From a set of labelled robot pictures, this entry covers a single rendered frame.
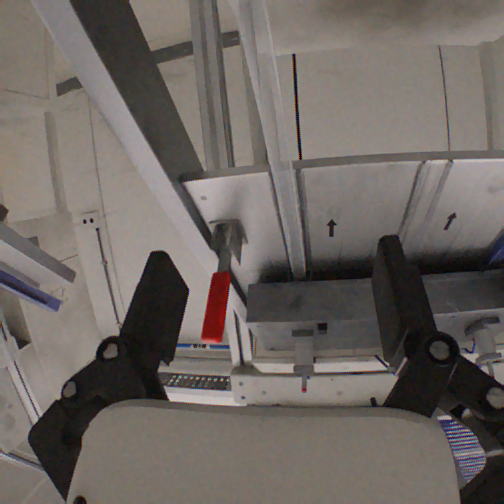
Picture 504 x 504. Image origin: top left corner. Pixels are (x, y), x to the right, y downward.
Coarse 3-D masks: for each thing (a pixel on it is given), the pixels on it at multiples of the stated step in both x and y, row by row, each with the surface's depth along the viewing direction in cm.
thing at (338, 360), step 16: (496, 336) 37; (256, 352) 44; (272, 352) 43; (288, 352) 43; (320, 352) 42; (336, 352) 41; (352, 352) 41; (368, 352) 40; (464, 352) 37; (272, 368) 45; (288, 368) 45; (320, 368) 44; (336, 368) 44; (352, 368) 44; (368, 368) 44; (384, 368) 44
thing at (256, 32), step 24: (240, 0) 11; (264, 0) 11; (240, 24) 12; (264, 24) 12; (264, 48) 13; (264, 72) 14; (264, 96) 15; (264, 120) 16; (288, 144) 18; (288, 168) 19; (288, 192) 21; (288, 216) 24; (288, 240) 27
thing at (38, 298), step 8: (0, 272) 18; (0, 280) 18; (8, 280) 19; (16, 280) 20; (8, 288) 19; (16, 288) 20; (24, 288) 20; (32, 288) 21; (24, 296) 20; (32, 296) 21; (40, 296) 22; (48, 296) 23; (40, 304) 22; (48, 304) 22; (56, 304) 23; (56, 312) 23
